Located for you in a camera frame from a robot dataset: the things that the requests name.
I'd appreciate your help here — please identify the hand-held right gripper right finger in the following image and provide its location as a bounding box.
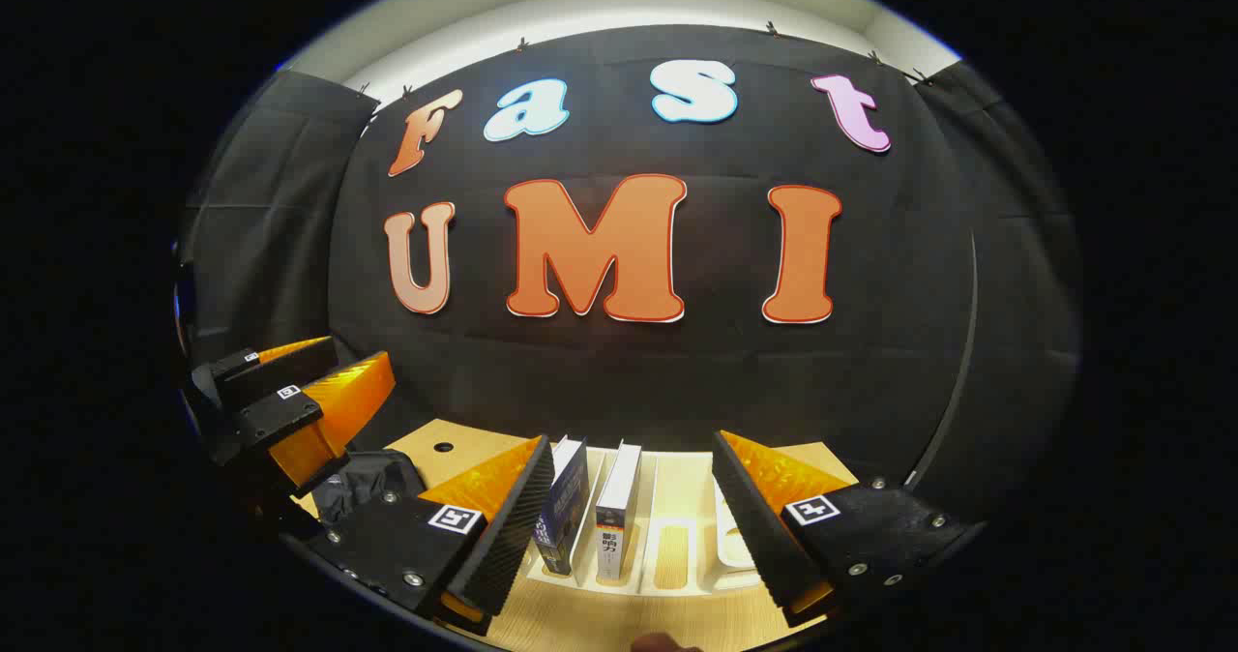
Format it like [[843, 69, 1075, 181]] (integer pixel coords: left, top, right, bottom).
[[712, 428, 986, 629]]

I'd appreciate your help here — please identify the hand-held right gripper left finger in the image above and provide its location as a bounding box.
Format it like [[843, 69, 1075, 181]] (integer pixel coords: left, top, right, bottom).
[[308, 434, 557, 634]]

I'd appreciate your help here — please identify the blue cover book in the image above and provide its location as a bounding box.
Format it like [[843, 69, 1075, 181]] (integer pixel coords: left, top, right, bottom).
[[532, 436, 591, 578]]

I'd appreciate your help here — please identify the white plastic bookshelf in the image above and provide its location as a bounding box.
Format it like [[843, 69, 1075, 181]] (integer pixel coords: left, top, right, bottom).
[[522, 444, 775, 597]]

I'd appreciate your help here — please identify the black schoolbag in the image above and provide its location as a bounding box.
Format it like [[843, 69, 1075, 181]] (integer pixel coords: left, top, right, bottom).
[[311, 449, 427, 527]]

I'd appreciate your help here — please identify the white spine book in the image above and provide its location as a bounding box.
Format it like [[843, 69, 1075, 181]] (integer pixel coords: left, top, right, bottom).
[[594, 441, 643, 583]]

